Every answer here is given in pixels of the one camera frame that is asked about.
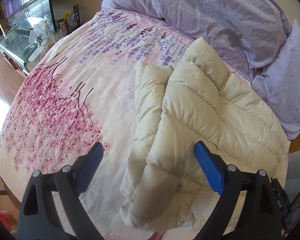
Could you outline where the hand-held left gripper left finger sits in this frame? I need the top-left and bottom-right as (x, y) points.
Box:
(19, 142), (105, 240)

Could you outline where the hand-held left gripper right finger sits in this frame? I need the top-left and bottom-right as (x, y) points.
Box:
(194, 140), (283, 240)

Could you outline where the cream quilted puffer jacket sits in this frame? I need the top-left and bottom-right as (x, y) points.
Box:
(120, 37), (291, 232)

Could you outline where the bed with floral sheet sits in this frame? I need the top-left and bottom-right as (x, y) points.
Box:
(0, 8), (290, 240)

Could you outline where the red plastic bag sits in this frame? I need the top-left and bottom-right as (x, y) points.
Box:
(0, 208), (17, 232)

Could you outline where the lavender pillow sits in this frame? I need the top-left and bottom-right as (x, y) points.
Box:
(250, 19), (300, 141)
(101, 0), (292, 83)

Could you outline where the glass television cabinet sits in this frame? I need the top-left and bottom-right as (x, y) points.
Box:
(0, 25), (45, 73)

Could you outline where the clear plastic bag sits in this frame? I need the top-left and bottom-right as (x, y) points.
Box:
(34, 14), (55, 39)

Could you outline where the flat screen television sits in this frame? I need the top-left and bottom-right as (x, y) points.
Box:
(1, 0), (57, 33)

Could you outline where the dark picture frame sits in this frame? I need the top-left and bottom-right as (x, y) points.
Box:
(72, 4), (81, 28)

